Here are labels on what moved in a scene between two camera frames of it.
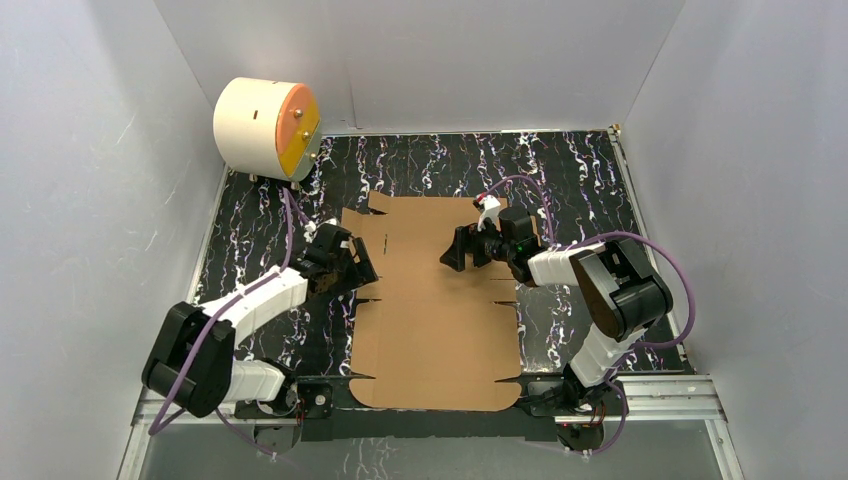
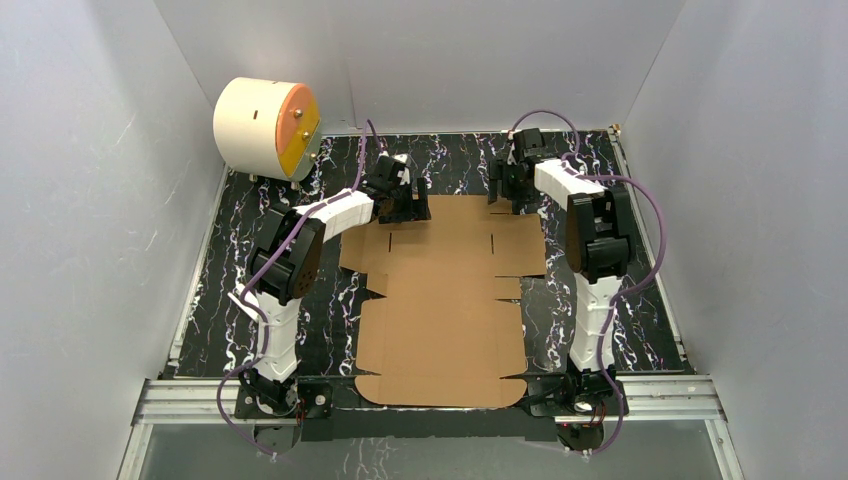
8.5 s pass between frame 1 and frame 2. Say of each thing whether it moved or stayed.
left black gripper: moved
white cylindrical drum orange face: stayed
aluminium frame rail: stayed
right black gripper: moved
